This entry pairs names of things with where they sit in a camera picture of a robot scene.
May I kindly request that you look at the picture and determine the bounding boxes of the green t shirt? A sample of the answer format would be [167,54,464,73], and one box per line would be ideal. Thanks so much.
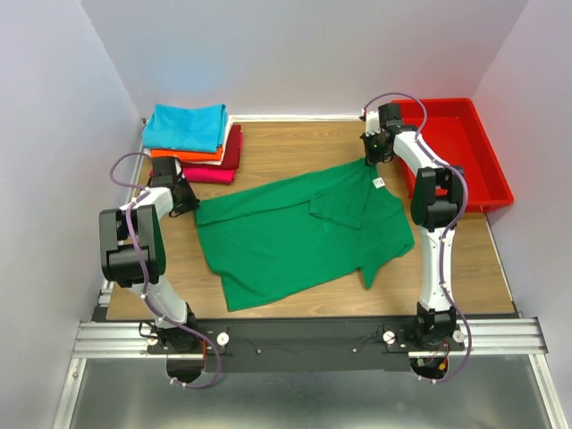
[195,159,415,311]

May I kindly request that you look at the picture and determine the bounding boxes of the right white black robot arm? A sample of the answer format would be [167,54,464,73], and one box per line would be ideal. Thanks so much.
[360,103,467,350]

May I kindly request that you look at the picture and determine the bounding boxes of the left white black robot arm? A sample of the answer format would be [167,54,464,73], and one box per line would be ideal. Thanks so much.
[98,156,204,354]

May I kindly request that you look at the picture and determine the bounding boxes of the folded pink t shirt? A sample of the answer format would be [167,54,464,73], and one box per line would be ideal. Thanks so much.
[182,166,237,185]

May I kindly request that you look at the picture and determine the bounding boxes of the folded orange t shirt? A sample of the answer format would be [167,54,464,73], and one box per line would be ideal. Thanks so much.
[150,147,224,164]

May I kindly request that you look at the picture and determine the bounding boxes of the folded dark red t shirt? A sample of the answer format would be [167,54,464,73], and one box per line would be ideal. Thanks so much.
[214,124,243,170]

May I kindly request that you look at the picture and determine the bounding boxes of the folded cyan t shirt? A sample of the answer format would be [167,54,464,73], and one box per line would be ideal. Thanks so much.
[141,104,228,154]

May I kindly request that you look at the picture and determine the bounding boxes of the red plastic bin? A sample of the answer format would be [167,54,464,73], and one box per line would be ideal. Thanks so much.
[389,97,515,214]

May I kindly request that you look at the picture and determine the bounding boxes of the folded white t shirt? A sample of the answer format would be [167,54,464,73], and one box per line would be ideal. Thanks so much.
[151,114,235,167]

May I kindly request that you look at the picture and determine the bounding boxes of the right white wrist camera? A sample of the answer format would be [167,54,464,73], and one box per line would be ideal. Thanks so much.
[360,110,381,137]

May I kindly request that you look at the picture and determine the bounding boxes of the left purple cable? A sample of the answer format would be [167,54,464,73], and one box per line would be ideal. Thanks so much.
[109,151,223,390]

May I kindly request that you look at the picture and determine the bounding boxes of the purple cable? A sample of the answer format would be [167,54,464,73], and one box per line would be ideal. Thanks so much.
[361,91,474,385]
[109,151,223,390]

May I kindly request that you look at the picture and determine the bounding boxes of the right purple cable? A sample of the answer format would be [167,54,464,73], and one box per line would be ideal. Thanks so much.
[361,91,474,385]

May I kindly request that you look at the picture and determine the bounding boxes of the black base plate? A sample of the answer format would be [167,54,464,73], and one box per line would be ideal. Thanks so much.
[148,316,465,380]

